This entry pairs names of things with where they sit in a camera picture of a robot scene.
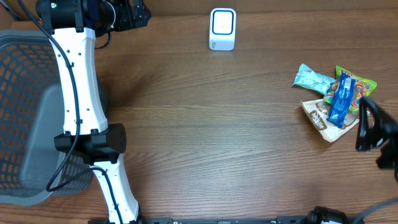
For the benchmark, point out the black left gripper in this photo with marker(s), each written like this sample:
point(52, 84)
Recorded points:
point(128, 21)

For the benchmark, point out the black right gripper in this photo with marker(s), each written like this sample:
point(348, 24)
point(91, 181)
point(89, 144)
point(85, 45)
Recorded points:
point(367, 137)

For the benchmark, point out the blue snack bar wrapper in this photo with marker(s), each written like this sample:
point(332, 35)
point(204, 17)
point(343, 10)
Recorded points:
point(342, 100)

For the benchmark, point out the green snack bag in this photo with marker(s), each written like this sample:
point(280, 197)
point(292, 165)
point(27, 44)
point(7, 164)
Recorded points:
point(363, 87)

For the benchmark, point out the beige cookie snack bag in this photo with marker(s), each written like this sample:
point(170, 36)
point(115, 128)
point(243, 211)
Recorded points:
point(318, 111)

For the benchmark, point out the light blue snack packet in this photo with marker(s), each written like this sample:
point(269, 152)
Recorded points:
point(311, 80)

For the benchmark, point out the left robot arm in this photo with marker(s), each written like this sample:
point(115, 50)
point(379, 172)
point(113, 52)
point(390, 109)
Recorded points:
point(72, 27)

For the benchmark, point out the white barcode scanner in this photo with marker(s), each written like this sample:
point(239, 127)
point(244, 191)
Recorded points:
point(222, 31)

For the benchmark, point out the grey plastic shopping basket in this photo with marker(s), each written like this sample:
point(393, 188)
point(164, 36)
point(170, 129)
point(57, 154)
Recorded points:
point(32, 114)

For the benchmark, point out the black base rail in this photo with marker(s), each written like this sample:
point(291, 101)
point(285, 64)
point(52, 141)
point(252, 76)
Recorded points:
point(278, 220)

